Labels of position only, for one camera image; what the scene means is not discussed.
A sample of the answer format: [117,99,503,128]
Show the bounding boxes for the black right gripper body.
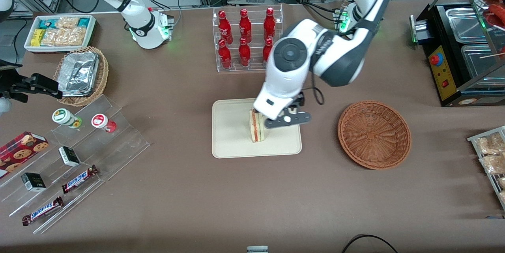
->
[0,60,22,87]

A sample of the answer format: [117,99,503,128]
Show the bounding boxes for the triangular layered sandwich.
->
[249,109,266,143]

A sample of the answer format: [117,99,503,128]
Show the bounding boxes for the beige plastic tray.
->
[212,96,303,159]

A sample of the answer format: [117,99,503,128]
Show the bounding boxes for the tan wicker basket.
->
[53,46,109,107]

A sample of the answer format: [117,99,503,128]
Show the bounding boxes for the brown round wicker basket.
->
[338,100,411,170]

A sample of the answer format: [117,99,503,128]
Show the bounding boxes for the green lid cup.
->
[52,108,82,129]

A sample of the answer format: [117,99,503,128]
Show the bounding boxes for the silver foil container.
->
[58,52,100,97]

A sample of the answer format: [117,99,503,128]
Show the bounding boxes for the clear rice cracker bag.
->
[41,29,64,47]
[60,27,87,47]
[56,17,80,30]

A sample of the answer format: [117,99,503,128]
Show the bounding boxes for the red cola bottle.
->
[218,10,233,44]
[263,7,276,42]
[239,9,252,43]
[238,37,251,67]
[262,38,274,64]
[218,39,232,69]

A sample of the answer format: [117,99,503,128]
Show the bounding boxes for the red cookie box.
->
[0,131,49,178]

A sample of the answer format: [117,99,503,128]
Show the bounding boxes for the red lid cup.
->
[91,114,117,133]

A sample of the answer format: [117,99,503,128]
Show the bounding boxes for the small black box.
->
[58,146,81,167]
[21,172,47,192]

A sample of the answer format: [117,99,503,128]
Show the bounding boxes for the white rectangular snack bin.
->
[24,15,97,53]

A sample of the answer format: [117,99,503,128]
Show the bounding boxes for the clear acrylic bottle rack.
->
[212,4,284,73]

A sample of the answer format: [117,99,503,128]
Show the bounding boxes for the snickers chocolate bar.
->
[62,165,99,194]
[22,196,64,226]

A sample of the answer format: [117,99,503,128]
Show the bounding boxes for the clear acrylic stepped display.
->
[0,94,151,234]

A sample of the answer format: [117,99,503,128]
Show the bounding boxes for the grey box with green light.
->
[409,14,434,47]

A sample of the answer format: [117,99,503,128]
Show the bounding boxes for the black food warmer cabinet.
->
[422,0,505,107]

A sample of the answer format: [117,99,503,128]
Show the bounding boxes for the steel warmer pan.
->
[460,44,505,88]
[445,7,490,44]

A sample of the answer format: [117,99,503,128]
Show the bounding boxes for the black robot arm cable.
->
[311,75,325,106]

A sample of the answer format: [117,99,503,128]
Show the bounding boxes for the black table cable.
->
[341,234,399,253]

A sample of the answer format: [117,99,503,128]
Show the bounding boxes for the grey wire rack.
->
[467,126,505,210]

